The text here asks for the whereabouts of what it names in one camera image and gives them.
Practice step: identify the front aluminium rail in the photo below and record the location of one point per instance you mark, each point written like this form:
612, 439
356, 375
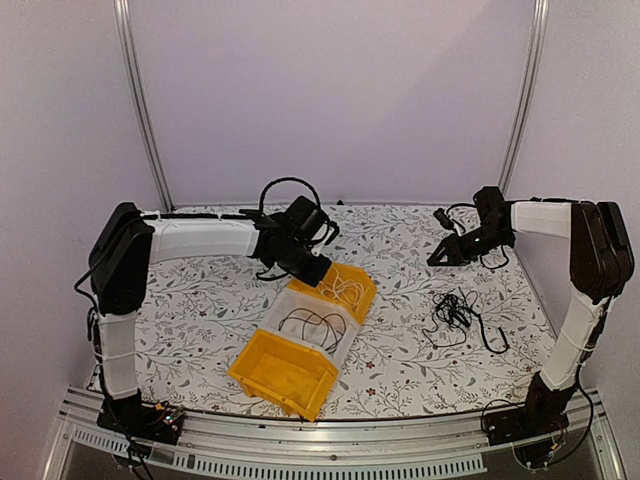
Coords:
218, 446

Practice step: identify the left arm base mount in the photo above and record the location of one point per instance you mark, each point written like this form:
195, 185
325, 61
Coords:
160, 423

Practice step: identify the floral patterned table mat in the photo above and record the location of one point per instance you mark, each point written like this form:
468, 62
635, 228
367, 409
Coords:
435, 339

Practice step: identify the far yellow plastic bin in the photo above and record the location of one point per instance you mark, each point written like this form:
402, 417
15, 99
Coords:
346, 286

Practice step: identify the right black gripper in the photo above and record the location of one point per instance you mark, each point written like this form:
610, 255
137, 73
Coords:
455, 251

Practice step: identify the near yellow plastic bin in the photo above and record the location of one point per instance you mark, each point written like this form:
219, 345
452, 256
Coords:
292, 376

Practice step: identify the left aluminium frame post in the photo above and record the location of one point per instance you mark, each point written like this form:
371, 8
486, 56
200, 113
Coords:
125, 31

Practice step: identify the right aluminium frame post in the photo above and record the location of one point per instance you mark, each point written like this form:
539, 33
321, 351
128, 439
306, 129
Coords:
527, 90

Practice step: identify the white translucent plastic bin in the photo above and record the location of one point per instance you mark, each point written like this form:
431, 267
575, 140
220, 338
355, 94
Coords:
324, 327

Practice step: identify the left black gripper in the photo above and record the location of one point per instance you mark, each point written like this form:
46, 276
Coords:
313, 277

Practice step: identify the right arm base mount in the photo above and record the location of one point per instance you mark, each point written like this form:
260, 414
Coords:
535, 441

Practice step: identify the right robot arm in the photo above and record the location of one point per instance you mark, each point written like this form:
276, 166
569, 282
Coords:
600, 263

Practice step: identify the yellow plastic bin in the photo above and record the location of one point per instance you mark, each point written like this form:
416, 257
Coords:
346, 286
292, 376

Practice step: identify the aluminium frame post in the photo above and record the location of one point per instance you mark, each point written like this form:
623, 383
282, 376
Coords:
527, 90
125, 31

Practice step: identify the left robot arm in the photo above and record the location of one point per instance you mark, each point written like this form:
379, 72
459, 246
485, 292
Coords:
132, 241

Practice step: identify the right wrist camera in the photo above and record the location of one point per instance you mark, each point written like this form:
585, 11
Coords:
447, 222

